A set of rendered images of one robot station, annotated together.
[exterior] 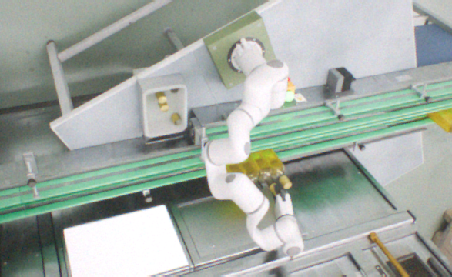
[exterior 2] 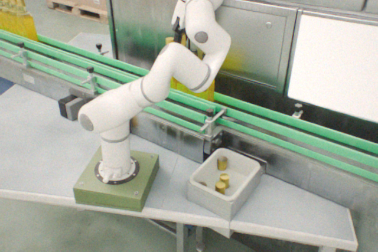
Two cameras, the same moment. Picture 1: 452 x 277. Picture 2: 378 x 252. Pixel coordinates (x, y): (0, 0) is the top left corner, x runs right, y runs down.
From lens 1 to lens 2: 0.68 m
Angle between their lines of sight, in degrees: 15
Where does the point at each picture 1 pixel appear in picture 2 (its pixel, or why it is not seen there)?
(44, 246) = not seen: outside the picture
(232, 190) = (207, 23)
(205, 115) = (195, 148)
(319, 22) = (40, 156)
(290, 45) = (79, 156)
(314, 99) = not seen: hidden behind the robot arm
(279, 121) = not seen: hidden behind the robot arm
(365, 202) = not seen: outside the picture
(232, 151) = (178, 54)
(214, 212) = (247, 59)
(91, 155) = (329, 186)
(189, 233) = (282, 50)
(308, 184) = (158, 44)
